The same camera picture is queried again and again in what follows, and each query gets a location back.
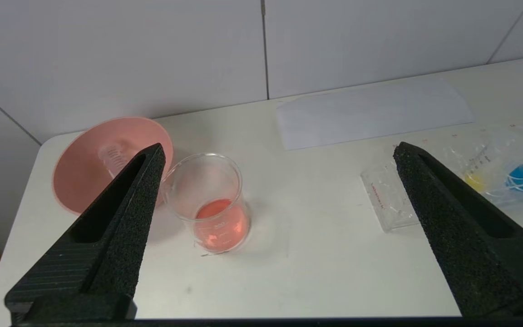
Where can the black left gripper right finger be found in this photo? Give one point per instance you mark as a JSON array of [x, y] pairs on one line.
[[470, 254]]

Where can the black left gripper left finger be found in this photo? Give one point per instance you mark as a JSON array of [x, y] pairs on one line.
[[107, 254]]

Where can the test tube with yellow pigment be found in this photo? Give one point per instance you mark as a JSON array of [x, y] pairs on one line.
[[476, 181]]

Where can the test tube with red pigment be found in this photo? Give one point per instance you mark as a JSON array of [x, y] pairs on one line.
[[114, 156]]

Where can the clear acrylic test tube rack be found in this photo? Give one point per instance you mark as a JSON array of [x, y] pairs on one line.
[[388, 200]]

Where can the clear glass beaker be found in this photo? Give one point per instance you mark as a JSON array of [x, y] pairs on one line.
[[218, 222]]

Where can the pink plastic bowl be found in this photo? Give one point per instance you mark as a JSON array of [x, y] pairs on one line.
[[80, 177]]

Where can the white paper sheet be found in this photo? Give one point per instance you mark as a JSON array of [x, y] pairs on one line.
[[370, 113]]

